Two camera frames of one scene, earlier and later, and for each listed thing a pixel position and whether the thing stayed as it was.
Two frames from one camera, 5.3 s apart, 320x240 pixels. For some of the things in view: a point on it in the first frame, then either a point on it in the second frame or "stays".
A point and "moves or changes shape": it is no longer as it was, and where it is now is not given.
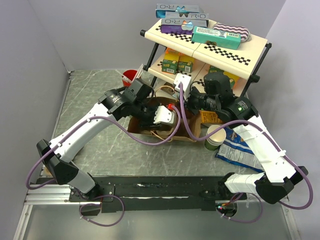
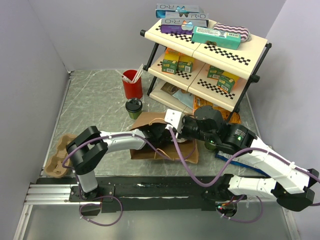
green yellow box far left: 171,59 stays
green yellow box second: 185,64 stays
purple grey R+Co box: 181,26 stays
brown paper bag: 187,124 moves or changes shape
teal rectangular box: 216,37 stays
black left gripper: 145,124 to 169,139
